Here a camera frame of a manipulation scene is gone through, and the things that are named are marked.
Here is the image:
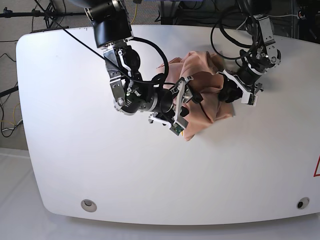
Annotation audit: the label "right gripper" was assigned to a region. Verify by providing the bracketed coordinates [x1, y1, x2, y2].
[147, 76, 203, 127]

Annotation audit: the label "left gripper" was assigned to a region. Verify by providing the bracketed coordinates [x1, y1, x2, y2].
[218, 64, 263, 103]

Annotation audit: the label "peach pink T-shirt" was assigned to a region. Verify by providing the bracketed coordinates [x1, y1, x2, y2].
[166, 51, 234, 141]

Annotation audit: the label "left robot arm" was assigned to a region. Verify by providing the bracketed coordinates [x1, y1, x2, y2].
[213, 0, 282, 106]

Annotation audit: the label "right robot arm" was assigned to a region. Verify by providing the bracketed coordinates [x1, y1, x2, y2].
[72, 0, 202, 131]

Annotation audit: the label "red triangle warning sticker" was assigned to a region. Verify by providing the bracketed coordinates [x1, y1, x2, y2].
[313, 157, 320, 177]

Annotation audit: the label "black tripod stand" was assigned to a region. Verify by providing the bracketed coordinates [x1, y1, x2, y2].
[0, 7, 86, 30]

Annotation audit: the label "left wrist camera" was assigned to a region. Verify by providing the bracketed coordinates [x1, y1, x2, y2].
[241, 92, 258, 107]

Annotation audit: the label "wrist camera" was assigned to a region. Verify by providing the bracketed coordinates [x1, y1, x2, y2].
[241, 92, 258, 107]
[169, 120, 188, 136]

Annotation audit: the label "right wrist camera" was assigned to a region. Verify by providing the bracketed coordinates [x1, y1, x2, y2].
[169, 120, 188, 136]

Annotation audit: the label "black equipment frame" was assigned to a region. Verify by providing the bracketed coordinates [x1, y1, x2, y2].
[154, 0, 320, 44]

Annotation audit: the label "right table cable grommet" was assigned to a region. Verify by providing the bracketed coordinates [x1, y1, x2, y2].
[296, 197, 310, 210]

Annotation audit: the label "table cable grommet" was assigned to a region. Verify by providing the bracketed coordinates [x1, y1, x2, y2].
[296, 197, 310, 210]
[80, 199, 97, 213]

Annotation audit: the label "left table cable grommet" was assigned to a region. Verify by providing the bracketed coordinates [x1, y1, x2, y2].
[80, 199, 97, 213]

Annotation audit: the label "black floor cables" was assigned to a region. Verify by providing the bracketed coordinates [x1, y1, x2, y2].
[0, 52, 21, 138]

